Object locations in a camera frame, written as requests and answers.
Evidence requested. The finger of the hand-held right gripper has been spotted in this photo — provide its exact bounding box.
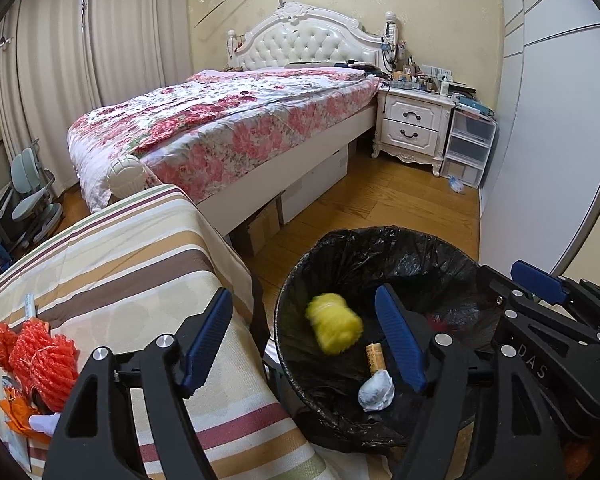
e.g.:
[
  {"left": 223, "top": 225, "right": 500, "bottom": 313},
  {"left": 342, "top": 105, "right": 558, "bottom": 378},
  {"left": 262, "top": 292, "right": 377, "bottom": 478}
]
[
  {"left": 510, "top": 260, "right": 600, "bottom": 323},
  {"left": 479, "top": 264, "right": 600, "bottom": 348}
]

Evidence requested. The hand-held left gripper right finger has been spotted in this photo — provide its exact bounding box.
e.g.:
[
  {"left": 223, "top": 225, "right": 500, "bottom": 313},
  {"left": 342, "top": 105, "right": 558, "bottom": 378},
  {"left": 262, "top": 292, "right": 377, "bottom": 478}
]
[{"left": 374, "top": 284, "right": 556, "bottom": 480}]

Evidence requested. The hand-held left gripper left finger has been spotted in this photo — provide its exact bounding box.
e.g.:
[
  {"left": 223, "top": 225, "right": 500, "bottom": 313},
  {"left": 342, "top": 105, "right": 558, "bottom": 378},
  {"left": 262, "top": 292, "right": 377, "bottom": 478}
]
[{"left": 44, "top": 287, "right": 234, "bottom": 480}]

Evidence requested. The yellow foam fruit net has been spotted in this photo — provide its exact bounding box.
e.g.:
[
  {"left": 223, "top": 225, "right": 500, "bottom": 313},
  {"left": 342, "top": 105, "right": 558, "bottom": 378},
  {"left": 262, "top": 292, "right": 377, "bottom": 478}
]
[{"left": 305, "top": 294, "right": 365, "bottom": 356}]

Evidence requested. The black trash bag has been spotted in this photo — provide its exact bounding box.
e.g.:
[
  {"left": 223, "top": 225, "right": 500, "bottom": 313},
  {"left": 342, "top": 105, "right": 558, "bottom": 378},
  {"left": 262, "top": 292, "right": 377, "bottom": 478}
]
[{"left": 273, "top": 227, "right": 503, "bottom": 448}]

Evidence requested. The dark woven trash bin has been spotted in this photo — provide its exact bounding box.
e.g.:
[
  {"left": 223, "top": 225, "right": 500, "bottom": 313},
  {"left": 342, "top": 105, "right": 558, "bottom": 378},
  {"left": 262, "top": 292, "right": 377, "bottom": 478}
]
[{"left": 262, "top": 340, "right": 416, "bottom": 453}]

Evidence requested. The large red foam net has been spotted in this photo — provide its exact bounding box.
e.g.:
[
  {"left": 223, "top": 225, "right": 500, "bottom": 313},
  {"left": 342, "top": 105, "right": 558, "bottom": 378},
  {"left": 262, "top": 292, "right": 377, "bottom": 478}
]
[{"left": 9, "top": 319, "right": 80, "bottom": 413}]

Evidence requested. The orange wrapper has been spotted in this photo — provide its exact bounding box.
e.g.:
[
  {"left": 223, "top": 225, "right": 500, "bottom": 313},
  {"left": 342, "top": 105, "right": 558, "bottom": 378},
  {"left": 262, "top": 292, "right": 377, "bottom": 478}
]
[{"left": 0, "top": 385, "right": 53, "bottom": 443}]

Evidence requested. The small red foam net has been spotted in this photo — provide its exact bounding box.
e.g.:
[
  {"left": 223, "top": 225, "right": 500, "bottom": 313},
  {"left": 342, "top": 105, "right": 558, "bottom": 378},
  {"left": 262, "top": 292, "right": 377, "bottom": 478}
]
[{"left": 0, "top": 322, "right": 21, "bottom": 372}]

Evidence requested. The small brown bottle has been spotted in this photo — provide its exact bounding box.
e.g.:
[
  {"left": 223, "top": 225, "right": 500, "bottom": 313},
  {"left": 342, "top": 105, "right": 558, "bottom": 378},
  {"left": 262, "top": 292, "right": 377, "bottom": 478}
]
[{"left": 364, "top": 342, "right": 385, "bottom": 376}]

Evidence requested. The crumpled white paper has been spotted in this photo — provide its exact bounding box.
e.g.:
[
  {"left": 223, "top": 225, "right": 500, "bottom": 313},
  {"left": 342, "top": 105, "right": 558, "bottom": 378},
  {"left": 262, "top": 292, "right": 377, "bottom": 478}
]
[{"left": 357, "top": 370, "right": 396, "bottom": 413}]

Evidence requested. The striped tablecloth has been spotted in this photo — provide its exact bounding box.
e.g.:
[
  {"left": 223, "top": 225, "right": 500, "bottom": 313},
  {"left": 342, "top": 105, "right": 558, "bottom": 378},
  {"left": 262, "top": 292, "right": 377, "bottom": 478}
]
[{"left": 0, "top": 184, "right": 381, "bottom": 480}]

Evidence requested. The cardboard box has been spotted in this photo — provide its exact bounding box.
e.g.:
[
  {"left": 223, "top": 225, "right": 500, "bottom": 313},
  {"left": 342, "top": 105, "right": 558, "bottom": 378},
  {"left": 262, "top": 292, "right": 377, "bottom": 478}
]
[{"left": 240, "top": 200, "right": 283, "bottom": 256}]

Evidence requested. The white wardrobe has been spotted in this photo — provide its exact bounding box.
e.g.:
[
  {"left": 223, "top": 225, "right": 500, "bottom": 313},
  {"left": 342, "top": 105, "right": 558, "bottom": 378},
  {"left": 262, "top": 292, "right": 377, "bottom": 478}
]
[{"left": 477, "top": 0, "right": 600, "bottom": 281}]

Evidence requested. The plastic drawer unit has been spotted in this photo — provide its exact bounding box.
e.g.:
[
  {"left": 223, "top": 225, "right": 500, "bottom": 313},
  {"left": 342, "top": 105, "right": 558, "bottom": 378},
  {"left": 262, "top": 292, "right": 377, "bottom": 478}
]
[{"left": 440, "top": 107, "right": 497, "bottom": 190}]

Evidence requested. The white storage box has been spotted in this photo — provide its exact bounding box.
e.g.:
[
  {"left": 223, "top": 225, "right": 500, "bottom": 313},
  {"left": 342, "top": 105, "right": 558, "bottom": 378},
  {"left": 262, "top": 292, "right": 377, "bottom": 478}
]
[{"left": 280, "top": 147, "right": 350, "bottom": 226}]

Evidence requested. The white nightstand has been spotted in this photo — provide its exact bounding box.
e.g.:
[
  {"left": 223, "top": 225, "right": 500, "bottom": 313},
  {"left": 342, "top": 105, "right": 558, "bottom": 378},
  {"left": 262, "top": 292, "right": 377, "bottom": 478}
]
[{"left": 371, "top": 85, "right": 456, "bottom": 163}]

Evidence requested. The bed with floral quilt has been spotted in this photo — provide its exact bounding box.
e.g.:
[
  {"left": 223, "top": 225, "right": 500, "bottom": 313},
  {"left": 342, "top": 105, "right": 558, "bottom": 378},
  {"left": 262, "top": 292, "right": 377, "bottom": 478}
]
[{"left": 67, "top": 66, "right": 382, "bottom": 213}]

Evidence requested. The nightstand clutter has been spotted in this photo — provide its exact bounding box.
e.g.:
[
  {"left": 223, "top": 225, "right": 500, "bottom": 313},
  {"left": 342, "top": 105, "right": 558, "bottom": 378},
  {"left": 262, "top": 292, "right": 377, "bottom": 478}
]
[{"left": 380, "top": 42, "right": 496, "bottom": 116}]

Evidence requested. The grey-blue desk chair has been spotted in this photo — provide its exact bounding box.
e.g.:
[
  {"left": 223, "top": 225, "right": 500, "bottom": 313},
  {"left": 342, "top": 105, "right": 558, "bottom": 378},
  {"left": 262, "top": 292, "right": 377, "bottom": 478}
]
[{"left": 10, "top": 147, "right": 63, "bottom": 235}]

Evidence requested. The beige curtain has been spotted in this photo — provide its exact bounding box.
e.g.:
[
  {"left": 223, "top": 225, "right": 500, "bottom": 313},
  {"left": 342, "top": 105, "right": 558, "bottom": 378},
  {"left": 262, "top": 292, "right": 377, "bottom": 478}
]
[
  {"left": 0, "top": 0, "right": 101, "bottom": 188},
  {"left": 87, "top": 0, "right": 193, "bottom": 108}
]

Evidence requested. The white tufted headboard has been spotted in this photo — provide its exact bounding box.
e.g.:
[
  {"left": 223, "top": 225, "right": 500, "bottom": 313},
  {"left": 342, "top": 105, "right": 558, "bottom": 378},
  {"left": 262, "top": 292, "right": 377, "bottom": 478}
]
[{"left": 227, "top": 2, "right": 383, "bottom": 73}]

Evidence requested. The white bed frame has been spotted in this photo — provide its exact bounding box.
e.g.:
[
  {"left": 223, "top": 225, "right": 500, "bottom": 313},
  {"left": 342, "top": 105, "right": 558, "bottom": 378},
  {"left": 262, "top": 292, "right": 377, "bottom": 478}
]
[{"left": 192, "top": 91, "right": 381, "bottom": 240}]

